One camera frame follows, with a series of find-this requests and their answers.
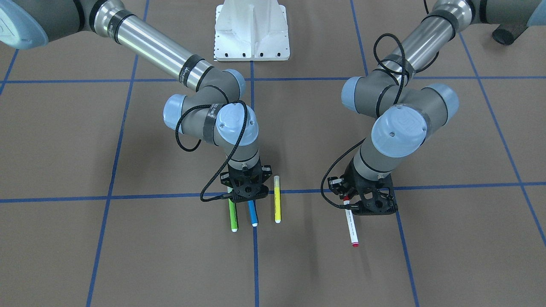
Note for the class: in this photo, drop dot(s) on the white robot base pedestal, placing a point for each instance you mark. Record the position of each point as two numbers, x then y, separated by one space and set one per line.
251 30

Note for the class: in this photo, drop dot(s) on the blue highlighter pen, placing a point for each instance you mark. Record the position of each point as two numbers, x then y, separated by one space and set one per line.
253 213

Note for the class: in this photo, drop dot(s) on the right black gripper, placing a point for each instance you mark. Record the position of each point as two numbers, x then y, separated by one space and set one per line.
267 172

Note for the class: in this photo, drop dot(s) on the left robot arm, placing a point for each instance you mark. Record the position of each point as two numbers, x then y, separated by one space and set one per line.
406 118

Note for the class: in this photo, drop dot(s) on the yellow highlighter pen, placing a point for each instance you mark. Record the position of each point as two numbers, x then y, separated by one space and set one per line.
277 200

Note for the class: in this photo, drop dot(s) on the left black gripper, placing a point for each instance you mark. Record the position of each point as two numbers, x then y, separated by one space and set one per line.
350 178

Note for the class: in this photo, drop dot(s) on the green highlighter pen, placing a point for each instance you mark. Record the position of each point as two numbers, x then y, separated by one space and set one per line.
233 215

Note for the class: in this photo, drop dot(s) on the black mesh cup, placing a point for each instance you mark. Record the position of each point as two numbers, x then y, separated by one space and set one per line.
506 35

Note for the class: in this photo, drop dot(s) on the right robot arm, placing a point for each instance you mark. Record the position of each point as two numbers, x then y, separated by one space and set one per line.
215 113

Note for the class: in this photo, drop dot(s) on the red and white marker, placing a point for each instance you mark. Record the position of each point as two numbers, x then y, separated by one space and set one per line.
350 223

